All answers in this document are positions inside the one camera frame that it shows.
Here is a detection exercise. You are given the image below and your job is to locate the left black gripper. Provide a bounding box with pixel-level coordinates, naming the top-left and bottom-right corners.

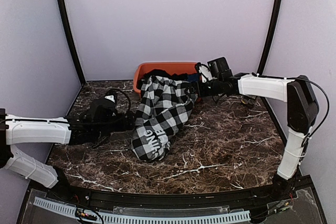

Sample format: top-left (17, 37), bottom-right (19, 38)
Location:
top-left (93, 110), bottom-right (137, 140)

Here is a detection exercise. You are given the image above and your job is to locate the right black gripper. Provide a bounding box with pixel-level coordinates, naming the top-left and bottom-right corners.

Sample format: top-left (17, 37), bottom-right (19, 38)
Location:
top-left (184, 77), bottom-right (222, 99)

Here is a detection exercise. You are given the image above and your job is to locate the black white plaid shirt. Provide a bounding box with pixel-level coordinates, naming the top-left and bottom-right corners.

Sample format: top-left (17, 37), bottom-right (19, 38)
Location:
top-left (131, 76), bottom-right (198, 162)

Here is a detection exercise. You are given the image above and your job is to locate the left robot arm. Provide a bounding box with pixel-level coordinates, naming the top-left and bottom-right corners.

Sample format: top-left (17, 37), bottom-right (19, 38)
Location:
top-left (1, 109), bottom-right (135, 201)

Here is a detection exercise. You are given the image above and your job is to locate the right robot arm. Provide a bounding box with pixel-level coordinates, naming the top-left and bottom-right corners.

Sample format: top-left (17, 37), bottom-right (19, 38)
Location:
top-left (192, 73), bottom-right (319, 200)

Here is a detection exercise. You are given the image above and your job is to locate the blue garment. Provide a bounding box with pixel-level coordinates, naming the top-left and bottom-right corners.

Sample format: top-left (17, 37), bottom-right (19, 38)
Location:
top-left (186, 73), bottom-right (200, 83)

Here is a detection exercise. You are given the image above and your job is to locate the orange plastic basin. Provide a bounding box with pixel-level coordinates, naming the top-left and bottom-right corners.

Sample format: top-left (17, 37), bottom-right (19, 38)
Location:
top-left (133, 62), bottom-right (201, 105)

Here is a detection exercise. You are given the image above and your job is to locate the black garment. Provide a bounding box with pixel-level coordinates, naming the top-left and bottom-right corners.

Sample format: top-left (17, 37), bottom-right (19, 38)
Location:
top-left (143, 69), bottom-right (188, 81)

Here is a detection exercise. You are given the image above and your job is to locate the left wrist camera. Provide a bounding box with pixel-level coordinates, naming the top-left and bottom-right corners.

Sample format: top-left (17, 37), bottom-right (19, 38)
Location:
top-left (86, 88), bottom-right (131, 122)

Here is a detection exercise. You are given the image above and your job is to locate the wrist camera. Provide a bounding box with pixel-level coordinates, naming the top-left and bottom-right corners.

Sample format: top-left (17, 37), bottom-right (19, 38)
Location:
top-left (86, 88), bottom-right (131, 122)
top-left (195, 57), bottom-right (233, 83)

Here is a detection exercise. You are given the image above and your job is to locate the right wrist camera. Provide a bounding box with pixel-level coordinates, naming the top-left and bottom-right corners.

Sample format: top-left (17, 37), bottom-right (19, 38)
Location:
top-left (195, 57), bottom-right (233, 83)

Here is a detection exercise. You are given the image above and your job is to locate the black front rail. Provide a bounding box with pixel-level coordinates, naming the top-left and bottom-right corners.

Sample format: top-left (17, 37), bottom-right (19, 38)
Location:
top-left (71, 185), bottom-right (275, 210)

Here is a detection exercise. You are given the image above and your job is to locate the white slotted cable duct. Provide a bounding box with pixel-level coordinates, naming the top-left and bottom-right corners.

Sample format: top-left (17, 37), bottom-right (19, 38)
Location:
top-left (33, 197), bottom-right (251, 223)

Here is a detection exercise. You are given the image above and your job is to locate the right black frame post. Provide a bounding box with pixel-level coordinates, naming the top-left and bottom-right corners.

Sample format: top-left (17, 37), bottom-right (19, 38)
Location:
top-left (257, 0), bottom-right (282, 74)

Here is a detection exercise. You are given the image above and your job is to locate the black frame post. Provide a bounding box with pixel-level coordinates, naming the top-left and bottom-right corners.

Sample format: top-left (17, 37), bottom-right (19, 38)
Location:
top-left (257, 0), bottom-right (282, 74)
top-left (57, 0), bottom-right (86, 86)

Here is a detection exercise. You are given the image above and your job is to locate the left black frame post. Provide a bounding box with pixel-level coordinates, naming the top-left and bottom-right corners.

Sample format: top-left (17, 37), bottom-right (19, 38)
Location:
top-left (57, 0), bottom-right (86, 86)

